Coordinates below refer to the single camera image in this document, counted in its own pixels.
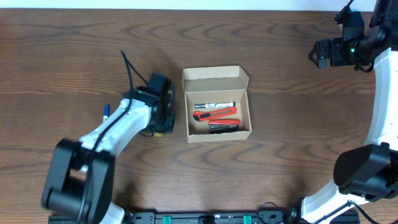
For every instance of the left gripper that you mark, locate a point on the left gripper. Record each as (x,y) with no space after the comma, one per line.
(168,123)

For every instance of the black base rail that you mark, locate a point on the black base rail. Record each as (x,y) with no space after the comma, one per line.
(268,216)

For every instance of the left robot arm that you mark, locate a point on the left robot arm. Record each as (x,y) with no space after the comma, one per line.
(80,180)

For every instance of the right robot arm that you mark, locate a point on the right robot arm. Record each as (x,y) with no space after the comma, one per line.
(367,173)

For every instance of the blue cap marker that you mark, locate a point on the blue cap marker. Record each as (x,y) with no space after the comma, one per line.
(106,112)

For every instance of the black cap marker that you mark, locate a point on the black cap marker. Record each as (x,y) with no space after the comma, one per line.
(215,105)

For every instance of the red utility knife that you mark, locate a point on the red utility knife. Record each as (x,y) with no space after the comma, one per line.
(206,116)

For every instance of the yellow tape roll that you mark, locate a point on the yellow tape roll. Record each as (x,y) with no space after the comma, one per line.
(158,135)

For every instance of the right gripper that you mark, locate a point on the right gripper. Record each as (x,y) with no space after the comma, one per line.
(329,51)

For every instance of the red black stapler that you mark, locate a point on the red black stapler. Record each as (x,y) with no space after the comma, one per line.
(219,126)

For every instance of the open cardboard box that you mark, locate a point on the open cardboard box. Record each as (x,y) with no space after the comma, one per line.
(216,85)

